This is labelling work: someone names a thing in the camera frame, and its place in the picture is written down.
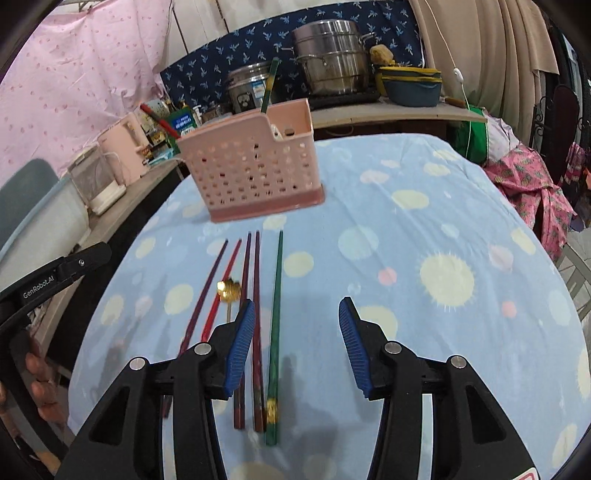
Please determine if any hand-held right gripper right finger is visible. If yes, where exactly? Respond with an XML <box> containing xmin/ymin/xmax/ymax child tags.
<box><xmin>338</xmin><ymin>298</ymin><xmax>539</xmax><ymax>480</ymax></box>

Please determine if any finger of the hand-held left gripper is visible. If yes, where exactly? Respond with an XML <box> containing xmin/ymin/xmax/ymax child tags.
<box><xmin>54</xmin><ymin>242</ymin><xmax>112</xmax><ymax>283</ymax></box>

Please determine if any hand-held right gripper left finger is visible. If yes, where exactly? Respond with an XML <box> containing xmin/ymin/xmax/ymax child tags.
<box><xmin>65</xmin><ymin>299</ymin><xmax>256</xmax><ymax>480</ymax></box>

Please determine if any green chopstick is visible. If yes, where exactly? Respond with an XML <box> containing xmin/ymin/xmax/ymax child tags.
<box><xmin>264</xmin><ymin>230</ymin><xmax>284</xmax><ymax>447</ymax></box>
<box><xmin>259</xmin><ymin>57</ymin><xmax>280</xmax><ymax>115</ymax></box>

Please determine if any gold spoon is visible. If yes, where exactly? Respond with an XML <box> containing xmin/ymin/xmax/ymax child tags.
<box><xmin>216</xmin><ymin>279</ymin><xmax>244</xmax><ymax>326</ymax></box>

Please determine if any red chopstick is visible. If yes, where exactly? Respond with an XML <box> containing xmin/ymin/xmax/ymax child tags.
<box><xmin>140</xmin><ymin>103</ymin><xmax>181</xmax><ymax>138</ymax></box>
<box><xmin>201</xmin><ymin>239</ymin><xmax>243</xmax><ymax>343</ymax></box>
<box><xmin>233</xmin><ymin>232</ymin><xmax>252</xmax><ymax>431</ymax></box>
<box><xmin>161</xmin><ymin>239</ymin><xmax>229</xmax><ymax>419</ymax></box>

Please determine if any pink perforated utensil basket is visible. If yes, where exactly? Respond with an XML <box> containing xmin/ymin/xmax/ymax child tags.
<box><xmin>177</xmin><ymin>98</ymin><xmax>326</xmax><ymax>224</ymax></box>

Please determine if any person's left hand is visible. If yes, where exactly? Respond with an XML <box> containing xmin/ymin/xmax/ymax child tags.
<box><xmin>24</xmin><ymin>352</ymin><xmax>70</xmax><ymax>418</ymax></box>

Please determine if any clear white jug kettle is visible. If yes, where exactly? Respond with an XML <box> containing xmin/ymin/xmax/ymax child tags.
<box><xmin>67</xmin><ymin>145</ymin><xmax>127</xmax><ymax>217</ymax></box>

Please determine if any pink electric kettle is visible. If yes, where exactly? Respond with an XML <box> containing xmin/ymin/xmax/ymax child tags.
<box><xmin>97</xmin><ymin>113</ymin><xmax>151</xmax><ymax>183</ymax></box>

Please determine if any blue dotted tablecloth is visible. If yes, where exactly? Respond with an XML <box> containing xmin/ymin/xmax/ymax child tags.
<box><xmin>67</xmin><ymin>133</ymin><xmax>591</xmax><ymax>480</ymax></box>

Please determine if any blue carton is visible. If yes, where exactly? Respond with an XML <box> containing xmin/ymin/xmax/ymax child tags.
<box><xmin>168</xmin><ymin>108</ymin><xmax>195</xmax><ymax>139</ymax></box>

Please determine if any pink patterned curtain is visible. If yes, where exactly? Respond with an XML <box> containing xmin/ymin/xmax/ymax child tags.
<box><xmin>0</xmin><ymin>0</ymin><xmax>174</xmax><ymax>195</ymax></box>

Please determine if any wooden counter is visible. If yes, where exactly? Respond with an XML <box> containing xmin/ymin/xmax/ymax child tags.
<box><xmin>309</xmin><ymin>99</ymin><xmax>488</xmax><ymax>139</ymax></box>

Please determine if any green bag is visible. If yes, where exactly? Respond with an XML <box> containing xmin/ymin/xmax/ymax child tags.
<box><xmin>448</xmin><ymin>106</ymin><xmax>490</xmax><ymax>162</ymax></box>

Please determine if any navy floral cloth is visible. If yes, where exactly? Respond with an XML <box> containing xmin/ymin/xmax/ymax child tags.
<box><xmin>159</xmin><ymin>0</ymin><xmax>426</xmax><ymax>116</ymax></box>

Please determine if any steel rice cooker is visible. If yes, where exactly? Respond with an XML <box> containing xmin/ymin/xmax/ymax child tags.
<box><xmin>225</xmin><ymin>62</ymin><xmax>278</xmax><ymax>115</ymax></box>

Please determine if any pink floral garment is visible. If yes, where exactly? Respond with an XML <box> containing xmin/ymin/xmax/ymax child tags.
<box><xmin>482</xmin><ymin>143</ymin><xmax>578</xmax><ymax>264</ymax></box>

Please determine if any black induction cooktop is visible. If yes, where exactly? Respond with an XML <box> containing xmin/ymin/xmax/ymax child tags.
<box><xmin>307</xmin><ymin>90</ymin><xmax>382</xmax><ymax>110</ymax></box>

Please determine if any blue yellow-rimmed pot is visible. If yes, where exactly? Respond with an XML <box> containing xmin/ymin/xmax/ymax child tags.
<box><xmin>375</xmin><ymin>66</ymin><xmax>443</xmax><ymax>108</ymax></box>

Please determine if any stacked steel steamer pot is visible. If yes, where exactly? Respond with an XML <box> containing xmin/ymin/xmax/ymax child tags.
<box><xmin>281</xmin><ymin>19</ymin><xmax>377</xmax><ymax>97</ymax></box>

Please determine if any dark metal chair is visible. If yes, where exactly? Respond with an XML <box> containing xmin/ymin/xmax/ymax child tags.
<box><xmin>533</xmin><ymin>83</ymin><xmax>583</xmax><ymax>185</ymax></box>

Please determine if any beige curtain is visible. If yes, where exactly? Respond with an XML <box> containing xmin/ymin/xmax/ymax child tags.
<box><xmin>409</xmin><ymin>0</ymin><xmax>561</xmax><ymax>116</ymax></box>

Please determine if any white cable with switch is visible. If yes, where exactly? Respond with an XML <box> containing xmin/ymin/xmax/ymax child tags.
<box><xmin>427</xmin><ymin>0</ymin><xmax>476</xmax><ymax>153</ymax></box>

